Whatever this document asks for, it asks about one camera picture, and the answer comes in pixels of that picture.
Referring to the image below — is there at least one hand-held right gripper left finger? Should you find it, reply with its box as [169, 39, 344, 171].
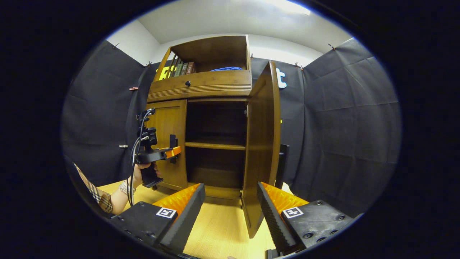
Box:
[110, 183, 206, 254]

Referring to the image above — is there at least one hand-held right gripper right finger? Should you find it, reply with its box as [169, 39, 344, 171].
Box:
[257, 182, 354, 254]

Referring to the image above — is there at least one black door handle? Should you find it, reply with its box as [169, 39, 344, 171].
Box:
[275, 144, 290, 189]
[169, 135, 178, 164]

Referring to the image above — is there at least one wooden shoe cabinet door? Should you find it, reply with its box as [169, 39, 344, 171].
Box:
[241, 60, 281, 238]
[146, 100, 188, 191]

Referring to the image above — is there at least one wooden double-door shoe cabinet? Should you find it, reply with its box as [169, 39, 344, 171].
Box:
[146, 35, 290, 238]

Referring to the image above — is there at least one wooden cabinet drawer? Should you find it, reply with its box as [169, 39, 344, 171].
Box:
[147, 70, 252, 103]

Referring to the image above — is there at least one wooden inner shelf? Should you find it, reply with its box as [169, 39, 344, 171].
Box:
[185, 141, 247, 150]

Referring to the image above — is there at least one black backdrop cloth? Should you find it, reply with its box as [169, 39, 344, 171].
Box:
[61, 38, 402, 218]

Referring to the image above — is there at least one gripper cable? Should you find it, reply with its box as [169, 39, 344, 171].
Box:
[128, 108, 157, 206]

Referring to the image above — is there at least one beaded bracelet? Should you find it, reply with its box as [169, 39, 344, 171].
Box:
[119, 180, 136, 195]

